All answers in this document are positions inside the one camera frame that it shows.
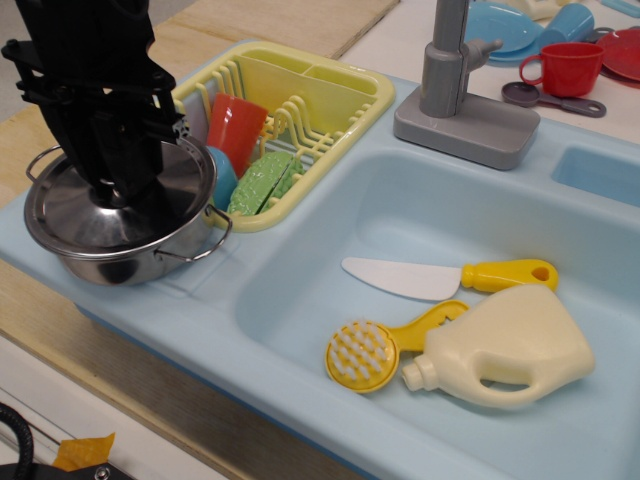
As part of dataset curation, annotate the blue plastic cup in rack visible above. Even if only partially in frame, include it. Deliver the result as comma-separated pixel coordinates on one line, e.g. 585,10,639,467
207,146,238,211

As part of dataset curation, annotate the light blue toy sink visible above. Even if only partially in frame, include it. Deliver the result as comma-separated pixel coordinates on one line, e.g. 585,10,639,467
0,40,640,480

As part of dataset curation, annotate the yellow dish brush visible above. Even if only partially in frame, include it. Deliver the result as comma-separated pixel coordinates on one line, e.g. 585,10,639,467
324,300,469,394

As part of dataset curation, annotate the green toy vegetable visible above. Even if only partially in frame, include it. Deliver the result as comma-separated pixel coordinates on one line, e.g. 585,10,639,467
227,151,305,216

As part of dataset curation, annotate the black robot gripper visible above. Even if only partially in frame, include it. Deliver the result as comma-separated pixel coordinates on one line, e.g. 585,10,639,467
2,1,181,207

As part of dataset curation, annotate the red toy mug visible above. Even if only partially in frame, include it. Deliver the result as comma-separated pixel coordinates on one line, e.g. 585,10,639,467
519,42,604,97

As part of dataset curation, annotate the grey toy faucet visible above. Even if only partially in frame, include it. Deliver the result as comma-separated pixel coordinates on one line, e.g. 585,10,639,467
393,1,540,171

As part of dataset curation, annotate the black cable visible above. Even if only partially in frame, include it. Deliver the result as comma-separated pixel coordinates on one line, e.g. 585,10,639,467
0,403,35,476

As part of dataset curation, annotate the red plastic plate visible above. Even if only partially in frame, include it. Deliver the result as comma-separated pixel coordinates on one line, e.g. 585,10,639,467
596,29,640,81

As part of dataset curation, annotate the black device base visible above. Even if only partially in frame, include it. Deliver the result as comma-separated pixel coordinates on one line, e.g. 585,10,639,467
26,464,132,480

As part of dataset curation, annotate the yellow tape piece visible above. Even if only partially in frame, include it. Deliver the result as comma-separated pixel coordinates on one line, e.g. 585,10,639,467
52,433,116,472

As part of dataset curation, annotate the cream plastic dish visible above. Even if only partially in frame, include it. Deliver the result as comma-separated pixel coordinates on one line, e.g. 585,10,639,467
501,0,581,21

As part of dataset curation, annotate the red plastic cup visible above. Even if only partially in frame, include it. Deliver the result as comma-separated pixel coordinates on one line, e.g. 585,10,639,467
206,92,268,179

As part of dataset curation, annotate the stainless steel pot lid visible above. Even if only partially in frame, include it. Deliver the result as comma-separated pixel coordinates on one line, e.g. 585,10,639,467
24,137,216,258

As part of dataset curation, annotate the yellow plastic dish rack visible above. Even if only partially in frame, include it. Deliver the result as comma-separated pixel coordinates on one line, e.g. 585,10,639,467
172,41,395,233

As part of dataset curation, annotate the white toy knife yellow handle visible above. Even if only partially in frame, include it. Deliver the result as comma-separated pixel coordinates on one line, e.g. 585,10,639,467
341,257,559,301

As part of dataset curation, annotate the blue plastic plate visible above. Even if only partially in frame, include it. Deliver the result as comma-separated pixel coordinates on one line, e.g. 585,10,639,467
465,1,544,65

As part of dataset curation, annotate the cream toy detergent bottle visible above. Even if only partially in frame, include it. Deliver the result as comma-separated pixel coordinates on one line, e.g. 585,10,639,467
402,284,595,408

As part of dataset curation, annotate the blue plastic tumbler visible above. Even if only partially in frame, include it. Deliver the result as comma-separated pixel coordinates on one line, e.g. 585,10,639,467
536,3,595,49

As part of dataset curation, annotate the grey measuring spoon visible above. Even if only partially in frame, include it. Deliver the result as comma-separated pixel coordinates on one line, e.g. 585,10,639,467
501,82,607,118

